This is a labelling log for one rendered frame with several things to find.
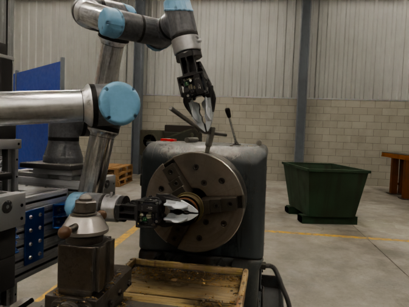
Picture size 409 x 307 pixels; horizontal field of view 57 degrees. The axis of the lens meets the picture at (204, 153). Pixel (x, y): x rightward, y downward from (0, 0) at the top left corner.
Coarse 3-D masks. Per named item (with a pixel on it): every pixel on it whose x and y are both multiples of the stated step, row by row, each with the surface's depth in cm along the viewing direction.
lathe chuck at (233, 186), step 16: (176, 160) 117; (192, 160) 116; (208, 160) 116; (224, 160) 119; (160, 176) 118; (192, 176) 117; (208, 176) 116; (224, 176) 115; (160, 192) 119; (208, 192) 116; (224, 192) 115; (240, 192) 114; (240, 208) 114; (192, 224) 117; (208, 224) 116; (224, 224) 116; (192, 240) 118; (208, 240) 117; (224, 240) 116
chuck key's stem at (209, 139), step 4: (212, 128) 118; (212, 132) 118; (208, 136) 119; (212, 136) 119; (208, 140) 119; (212, 140) 119; (208, 144) 119; (208, 148) 119; (204, 152) 120; (208, 152) 120
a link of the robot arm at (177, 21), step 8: (168, 0) 99; (176, 0) 98; (184, 0) 99; (168, 8) 99; (176, 8) 98; (184, 8) 98; (168, 16) 100; (176, 16) 98; (184, 16) 98; (192, 16) 100; (168, 24) 100; (176, 24) 98; (184, 24) 98; (192, 24) 99; (168, 32) 103; (176, 32) 99; (184, 32) 98; (192, 32) 99
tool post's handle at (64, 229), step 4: (72, 224) 61; (76, 224) 61; (60, 228) 58; (64, 228) 58; (68, 228) 58; (72, 228) 60; (76, 228) 61; (60, 232) 57; (64, 232) 57; (68, 232) 58; (72, 232) 60; (60, 236) 57; (64, 236) 57; (68, 236) 58
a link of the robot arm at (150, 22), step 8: (144, 16) 104; (152, 24) 104; (160, 24) 104; (152, 32) 104; (160, 32) 104; (144, 40) 105; (152, 40) 106; (160, 40) 107; (168, 40) 106; (152, 48) 112; (160, 48) 111
